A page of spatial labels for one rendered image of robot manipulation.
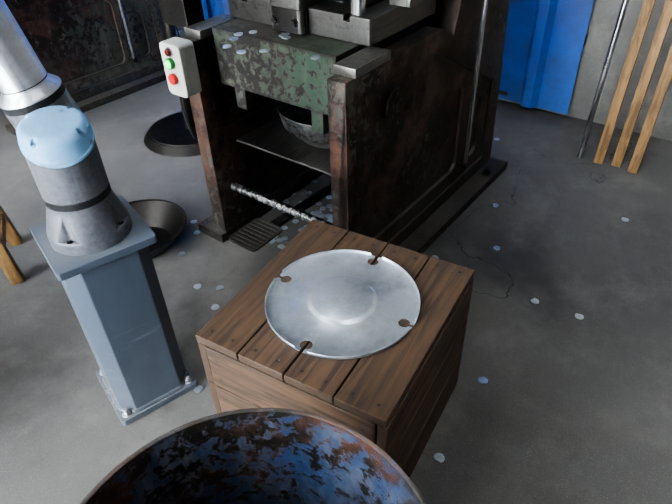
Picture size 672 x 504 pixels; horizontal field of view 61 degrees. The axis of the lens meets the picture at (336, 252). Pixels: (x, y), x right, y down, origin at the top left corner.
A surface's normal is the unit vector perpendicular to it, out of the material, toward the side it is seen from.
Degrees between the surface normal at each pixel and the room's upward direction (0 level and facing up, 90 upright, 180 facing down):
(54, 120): 8
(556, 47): 90
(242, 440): 88
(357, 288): 0
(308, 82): 90
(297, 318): 0
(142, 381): 90
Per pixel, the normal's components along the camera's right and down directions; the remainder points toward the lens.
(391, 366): -0.03, -0.78
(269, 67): -0.60, 0.51
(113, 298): 0.60, 0.48
